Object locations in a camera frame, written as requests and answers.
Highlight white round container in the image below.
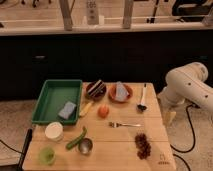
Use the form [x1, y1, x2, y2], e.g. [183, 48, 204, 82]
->
[45, 122, 63, 141]

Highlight orange fruit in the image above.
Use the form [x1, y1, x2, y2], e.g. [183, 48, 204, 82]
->
[98, 105, 109, 118]

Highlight green cucumber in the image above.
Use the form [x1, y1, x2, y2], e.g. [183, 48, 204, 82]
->
[65, 126, 87, 150]

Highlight yellow banana piece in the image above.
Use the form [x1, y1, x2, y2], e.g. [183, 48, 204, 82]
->
[79, 101, 93, 117]

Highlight dark red grape bunch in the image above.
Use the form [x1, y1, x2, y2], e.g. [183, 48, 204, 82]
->
[135, 133, 151, 159]

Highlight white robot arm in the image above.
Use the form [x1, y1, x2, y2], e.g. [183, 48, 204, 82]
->
[157, 62, 213, 126]

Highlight blue sponge in tray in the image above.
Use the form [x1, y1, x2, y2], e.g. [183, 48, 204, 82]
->
[58, 101, 76, 119]

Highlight dark brown bowl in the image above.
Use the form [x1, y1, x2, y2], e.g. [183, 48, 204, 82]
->
[85, 81, 106, 101]

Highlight black cable right floor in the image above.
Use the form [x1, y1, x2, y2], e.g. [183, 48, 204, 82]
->
[170, 103, 198, 171]

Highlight grey blue cloth block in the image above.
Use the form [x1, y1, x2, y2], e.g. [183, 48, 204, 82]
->
[115, 82, 129, 101]

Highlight green plastic tray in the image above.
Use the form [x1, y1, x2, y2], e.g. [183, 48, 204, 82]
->
[32, 79, 82, 125]

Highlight black white-handled spoon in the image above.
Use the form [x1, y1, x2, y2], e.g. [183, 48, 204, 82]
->
[137, 85, 147, 111]

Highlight striped chocolate cake slice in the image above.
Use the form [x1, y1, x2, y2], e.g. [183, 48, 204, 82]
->
[87, 80, 105, 96]

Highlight small steel cup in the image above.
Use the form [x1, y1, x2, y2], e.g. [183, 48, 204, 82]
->
[78, 138, 93, 155]

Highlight silver metal fork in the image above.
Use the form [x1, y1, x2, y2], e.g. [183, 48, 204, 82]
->
[108, 122, 142, 128]

